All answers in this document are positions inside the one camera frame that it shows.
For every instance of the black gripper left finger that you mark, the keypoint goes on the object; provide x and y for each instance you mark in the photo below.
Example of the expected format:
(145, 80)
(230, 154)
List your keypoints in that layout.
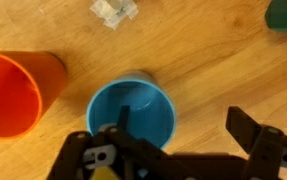
(73, 156)

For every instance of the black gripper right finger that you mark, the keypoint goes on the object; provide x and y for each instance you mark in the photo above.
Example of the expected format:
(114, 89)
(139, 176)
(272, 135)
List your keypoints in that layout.
(266, 150)

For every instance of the orange plastic cup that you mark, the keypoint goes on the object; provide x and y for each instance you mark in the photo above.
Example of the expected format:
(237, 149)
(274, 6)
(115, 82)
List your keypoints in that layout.
(9, 96)

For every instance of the blue plastic cup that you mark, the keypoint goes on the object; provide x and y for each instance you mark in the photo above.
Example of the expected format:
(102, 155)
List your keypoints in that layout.
(143, 100)

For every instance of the green cylinder block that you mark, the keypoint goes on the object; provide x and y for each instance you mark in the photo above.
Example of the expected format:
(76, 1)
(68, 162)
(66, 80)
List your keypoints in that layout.
(283, 15)

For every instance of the small white object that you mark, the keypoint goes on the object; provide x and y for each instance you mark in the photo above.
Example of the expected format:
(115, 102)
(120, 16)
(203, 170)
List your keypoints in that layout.
(111, 16)

